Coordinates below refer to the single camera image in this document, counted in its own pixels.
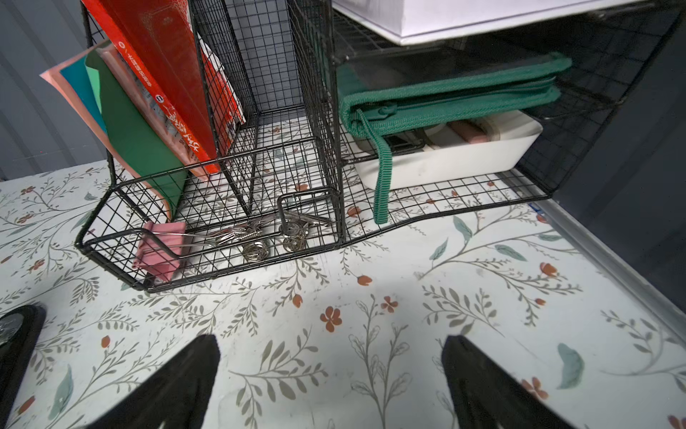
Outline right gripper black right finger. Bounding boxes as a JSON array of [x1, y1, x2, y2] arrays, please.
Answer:
[[441, 335, 571, 428]]

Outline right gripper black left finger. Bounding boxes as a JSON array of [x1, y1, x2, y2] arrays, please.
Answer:
[[89, 334, 221, 428]]

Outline white box on organizer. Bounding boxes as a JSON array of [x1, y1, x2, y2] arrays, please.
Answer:
[[332, 0, 632, 46]]

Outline pink binder clip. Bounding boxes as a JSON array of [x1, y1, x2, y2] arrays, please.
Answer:
[[132, 222, 186, 282]]

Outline black stapler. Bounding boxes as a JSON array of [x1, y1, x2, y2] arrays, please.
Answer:
[[1, 305, 46, 426]]

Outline metal key rings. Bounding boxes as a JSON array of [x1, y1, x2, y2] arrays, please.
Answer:
[[205, 211, 333, 264]]

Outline green paper sheet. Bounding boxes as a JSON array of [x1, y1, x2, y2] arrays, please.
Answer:
[[85, 46, 188, 220]]

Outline white plastic tray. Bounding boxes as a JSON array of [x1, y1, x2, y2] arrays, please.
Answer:
[[350, 109, 545, 191]]

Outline green zipper pouch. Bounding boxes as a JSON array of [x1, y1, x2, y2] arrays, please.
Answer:
[[336, 49, 573, 225]]

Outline red folder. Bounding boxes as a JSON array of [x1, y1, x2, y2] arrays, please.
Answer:
[[84, 0, 246, 175]]

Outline black wire desk organizer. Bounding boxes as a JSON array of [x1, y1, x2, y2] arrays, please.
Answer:
[[75, 1, 685, 292]]

